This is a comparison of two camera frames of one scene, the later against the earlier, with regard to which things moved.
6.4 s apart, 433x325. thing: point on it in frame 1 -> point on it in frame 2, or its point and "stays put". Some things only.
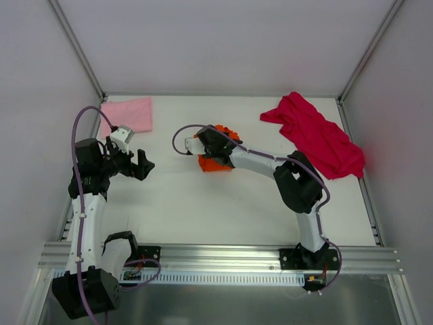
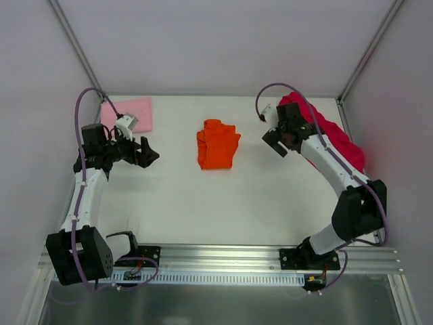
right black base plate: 303,259 stays put
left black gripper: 136,167 -> 138,152
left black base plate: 149,252 stays put
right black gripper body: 212,145 -> 275,143
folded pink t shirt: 137,113 stays put
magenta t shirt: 326,142 stays put
